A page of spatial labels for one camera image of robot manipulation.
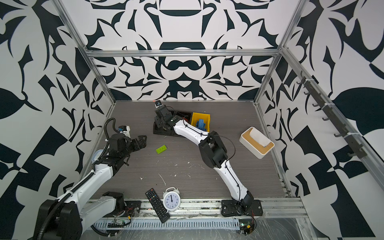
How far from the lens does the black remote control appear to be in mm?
719

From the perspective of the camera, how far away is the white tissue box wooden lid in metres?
0.91

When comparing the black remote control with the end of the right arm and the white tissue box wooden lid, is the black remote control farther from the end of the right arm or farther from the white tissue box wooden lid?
the white tissue box wooden lid
